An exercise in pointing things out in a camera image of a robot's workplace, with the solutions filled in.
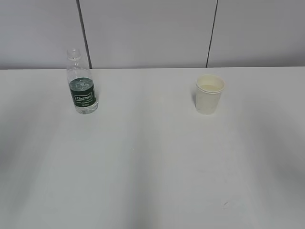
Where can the white paper cup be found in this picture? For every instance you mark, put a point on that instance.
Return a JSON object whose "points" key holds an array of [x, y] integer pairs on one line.
{"points": [[208, 93]]}

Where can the clear water bottle green label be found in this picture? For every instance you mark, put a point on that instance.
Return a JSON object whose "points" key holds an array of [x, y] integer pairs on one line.
{"points": [[80, 83]]}

